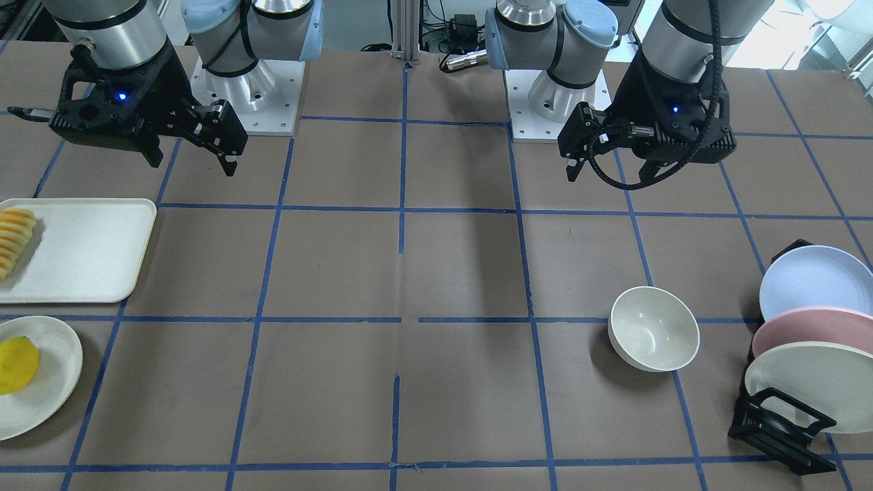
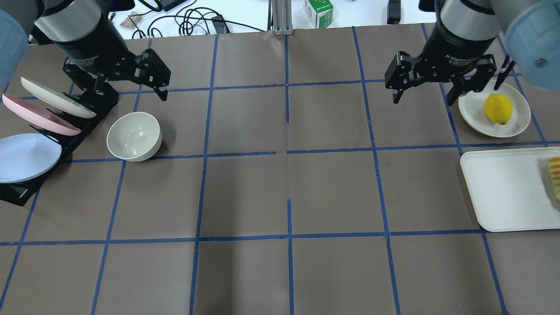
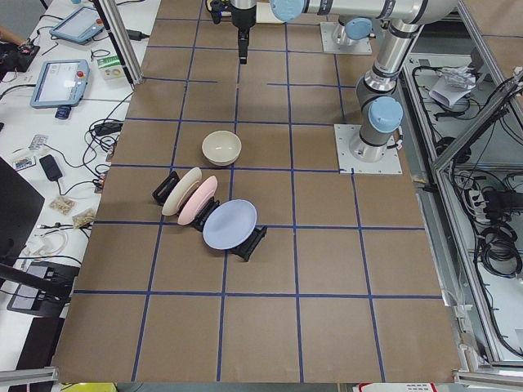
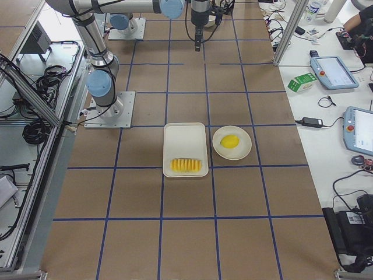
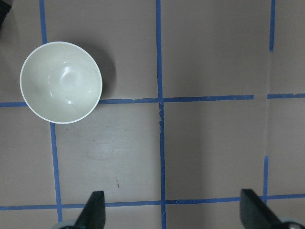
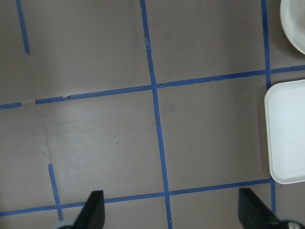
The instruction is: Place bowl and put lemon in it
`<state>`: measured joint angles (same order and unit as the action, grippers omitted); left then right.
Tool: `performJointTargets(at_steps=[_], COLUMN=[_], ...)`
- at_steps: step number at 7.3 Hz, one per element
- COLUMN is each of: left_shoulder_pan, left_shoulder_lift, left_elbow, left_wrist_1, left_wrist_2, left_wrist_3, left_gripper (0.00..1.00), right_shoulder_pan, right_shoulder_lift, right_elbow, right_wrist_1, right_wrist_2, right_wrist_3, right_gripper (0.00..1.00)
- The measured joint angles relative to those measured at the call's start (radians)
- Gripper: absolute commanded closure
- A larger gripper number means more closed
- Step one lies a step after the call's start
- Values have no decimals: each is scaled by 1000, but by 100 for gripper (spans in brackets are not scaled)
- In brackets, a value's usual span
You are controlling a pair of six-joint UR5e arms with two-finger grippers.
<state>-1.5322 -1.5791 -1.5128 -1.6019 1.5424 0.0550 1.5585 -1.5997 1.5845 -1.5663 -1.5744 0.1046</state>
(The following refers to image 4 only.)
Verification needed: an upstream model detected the green white carton box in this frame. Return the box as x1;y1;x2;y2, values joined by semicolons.
287;73;317;93

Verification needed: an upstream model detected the clear plastic water bottle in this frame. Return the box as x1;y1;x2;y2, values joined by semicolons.
305;0;321;23

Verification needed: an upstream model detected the white cylinder cup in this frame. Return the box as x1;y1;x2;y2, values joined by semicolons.
323;0;346;23

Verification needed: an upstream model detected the person in black shirt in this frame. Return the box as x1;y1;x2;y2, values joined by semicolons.
344;5;372;64

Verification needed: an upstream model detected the aluminium frame post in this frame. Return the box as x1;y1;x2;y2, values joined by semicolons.
273;0;308;66

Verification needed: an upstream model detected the small black cable loop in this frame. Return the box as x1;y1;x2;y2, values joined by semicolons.
318;95;337;108

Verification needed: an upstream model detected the sliced yellow mango toy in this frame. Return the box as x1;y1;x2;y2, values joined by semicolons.
170;158;202;173

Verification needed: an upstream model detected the blue teach pendant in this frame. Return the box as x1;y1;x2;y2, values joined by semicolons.
309;56;359;90
343;106;372;156

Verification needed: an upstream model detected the grey box unit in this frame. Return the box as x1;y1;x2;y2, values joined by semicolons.
20;21;52;62

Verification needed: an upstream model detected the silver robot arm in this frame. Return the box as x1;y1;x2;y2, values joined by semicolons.
105;13;203;51
47;1;187;119

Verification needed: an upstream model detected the small black round device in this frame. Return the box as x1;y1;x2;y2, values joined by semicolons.
351;155;365;166

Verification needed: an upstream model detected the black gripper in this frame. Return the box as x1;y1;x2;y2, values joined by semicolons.
191;0;223;52

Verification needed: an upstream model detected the black power adapter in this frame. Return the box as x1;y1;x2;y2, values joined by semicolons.
302;117;323;128

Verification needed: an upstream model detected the lower blue teach pendant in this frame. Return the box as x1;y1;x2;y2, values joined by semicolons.
343;106;372;156

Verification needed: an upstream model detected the upper blue teach pendant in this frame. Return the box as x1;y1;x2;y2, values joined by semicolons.
309;56;359;90

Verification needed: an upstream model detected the white rectangular tray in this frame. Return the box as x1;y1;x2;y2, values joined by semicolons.
163;122;209;178

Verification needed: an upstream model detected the black cable bundle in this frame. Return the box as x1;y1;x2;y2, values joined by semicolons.
22;120;47;146

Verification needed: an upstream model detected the yellow lemon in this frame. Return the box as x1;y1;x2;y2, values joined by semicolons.
220;134;240;149

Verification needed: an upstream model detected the white round bowl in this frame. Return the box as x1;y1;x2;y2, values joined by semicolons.
212;125;252;160

